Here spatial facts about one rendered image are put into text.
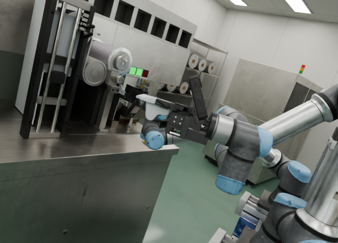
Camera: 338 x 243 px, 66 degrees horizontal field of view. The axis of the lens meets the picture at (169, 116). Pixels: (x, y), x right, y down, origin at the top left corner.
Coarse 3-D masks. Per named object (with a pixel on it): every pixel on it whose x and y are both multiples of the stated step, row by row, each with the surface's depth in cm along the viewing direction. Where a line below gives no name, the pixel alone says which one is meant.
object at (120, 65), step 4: (120, 56) 126; (124, 56) 127; (116, 60) 126; (120, 60) 127; (128, 60) 130; (116, 64) 126; (120, 64) 128; (124, 64) 130; (128, 64) 131; (116, 68) 129; (120, 68) 128; (124, 68) 130
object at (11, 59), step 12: (0, 60) 122; (12, 60) 126; (0, 72) 124; (12, 72) 128; (0, 84) 126; (12, 84) 130; (60, 84) 147; (0, 96) 128; (12, 96) 132; (48, 96) 145
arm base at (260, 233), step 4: (264, 228) 87; (256, 232) 92; (260, 232) 89; (264, 232) 86; (268, 232) 85; (252, 236) 92; (256, 236) 89; (260, 236) 87; (264, 236) 86; (268, 236) 85; (272, 236) 84; (252, 240) 89; (256, 240) 88; (260, 240) 87; (264, 240) 85; (268, 240) 84; (272, 240) 84; (276, 240) 83
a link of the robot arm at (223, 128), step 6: (222, 120) 65; (228, 120) 66; (216, 126) 65; (222, 126) 64; (228, 126) 65; (216, 132) 65; (222, 132) 64; (228, 132) 64; (210, 138) 68; (216, 138) 65; (222, 138) 65; (228, 138) 65; (222, 144) 67
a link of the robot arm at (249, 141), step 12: (240, 132) 65; (252, 132) 65; (264, 132) 66; (228, 144) 66; (240, 144) 65; (252, 144) 65; (264, 144) 64; (240, 156) 66; (252, 156) 66; (264, 156) 66
